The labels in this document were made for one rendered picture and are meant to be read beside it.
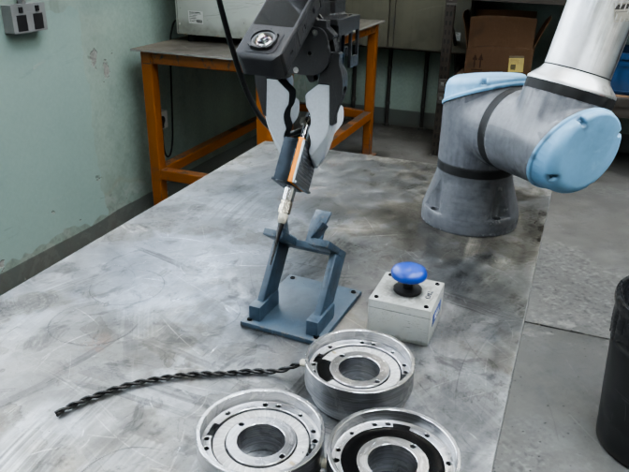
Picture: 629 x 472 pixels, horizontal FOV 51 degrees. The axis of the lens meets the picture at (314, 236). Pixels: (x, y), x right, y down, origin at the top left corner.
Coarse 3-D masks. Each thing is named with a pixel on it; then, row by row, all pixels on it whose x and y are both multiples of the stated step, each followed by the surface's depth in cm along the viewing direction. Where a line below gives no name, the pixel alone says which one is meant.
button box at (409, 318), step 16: (384, 288) 75; (400, 288) 74; (416, 288) 74; (432, 288) 75; (368, 304) 73; (384, 304) 72; (400, 304) 71; (416, 304) 72; (432, 304) 72; (368, 320) 74; (384, 320) 73; (400, 320) 72; (416, 320) 71; (432, 320) 72; (400, 336) 73; (416, 336) 72
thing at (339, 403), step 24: (336, 336) 67; (360, 336) 68; (384, 336) 67; (312, 360) 64; (336, 360) 65; (360, 360) 65; (408, 360) 64; (312, 384) 61; (360, 384) 61; (408, 384) 61; (336, 408) 60; (360, 408) 59
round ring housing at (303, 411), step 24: (216, 408) 56; (240, 408) 58; (264, 408) 58; (288, 408) 58; (312, 408) 56; (240, 432) 55; (264, 432) 56; (288, 432) 55; (312, 432) 56; (240, 456) 52; (288, 456) 53; (312, 456) 51
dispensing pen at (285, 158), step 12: (300, 120) 70; (288, 144) 68; (288, 156) 68; (276, 168) 68; (288, 168) 67; (276, 180) 68; (288, 192) 68; (300, 192) 71; (288, 204) 68; (276, 240) 68
